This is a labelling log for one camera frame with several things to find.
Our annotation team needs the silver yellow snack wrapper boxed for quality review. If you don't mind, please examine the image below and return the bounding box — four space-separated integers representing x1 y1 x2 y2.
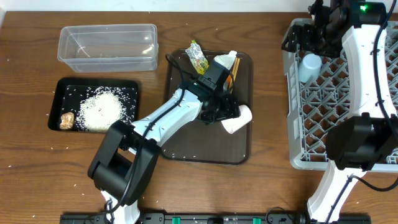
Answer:
185 40 209 75

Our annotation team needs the white paper cup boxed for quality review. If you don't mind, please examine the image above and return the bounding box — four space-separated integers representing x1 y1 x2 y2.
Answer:
221 105 252 134

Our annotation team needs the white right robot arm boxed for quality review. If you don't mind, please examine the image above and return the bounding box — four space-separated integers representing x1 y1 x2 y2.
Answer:
282 0 397 223

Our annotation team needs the brown food scrap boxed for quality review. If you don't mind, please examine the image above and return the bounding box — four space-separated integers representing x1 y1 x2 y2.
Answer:
59 112 75 130

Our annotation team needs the clear plastic container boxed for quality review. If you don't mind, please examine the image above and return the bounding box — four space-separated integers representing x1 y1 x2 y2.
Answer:
57 24 159 73

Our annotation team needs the black waste tray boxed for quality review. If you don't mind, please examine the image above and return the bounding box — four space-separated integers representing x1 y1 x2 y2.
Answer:
48 77 139 133

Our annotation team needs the grey dishwasher rack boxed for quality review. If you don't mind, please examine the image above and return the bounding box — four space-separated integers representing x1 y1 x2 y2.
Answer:
281 17 398 173

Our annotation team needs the wooden chopstick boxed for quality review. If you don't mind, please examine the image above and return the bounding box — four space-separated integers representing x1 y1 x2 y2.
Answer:
232 58 241 82
228 58 240 93

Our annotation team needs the light blue cup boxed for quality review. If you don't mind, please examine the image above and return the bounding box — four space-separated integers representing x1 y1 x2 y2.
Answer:
298 54 322 83

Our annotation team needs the pile of white rice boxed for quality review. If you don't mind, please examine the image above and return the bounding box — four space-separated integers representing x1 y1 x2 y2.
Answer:
75 86 135 132

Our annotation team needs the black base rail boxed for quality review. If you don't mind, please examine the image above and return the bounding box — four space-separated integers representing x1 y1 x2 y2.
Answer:
58 212 373 224

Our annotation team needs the brown serving tray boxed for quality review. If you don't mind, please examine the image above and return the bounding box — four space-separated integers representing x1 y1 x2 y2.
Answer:
161 52 254 165

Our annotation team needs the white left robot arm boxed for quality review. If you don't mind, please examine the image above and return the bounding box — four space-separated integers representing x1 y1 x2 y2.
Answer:
88 87 241 223

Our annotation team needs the crumpled white tissue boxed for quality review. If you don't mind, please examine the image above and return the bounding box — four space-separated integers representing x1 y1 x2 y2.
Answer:
214 50 237 70

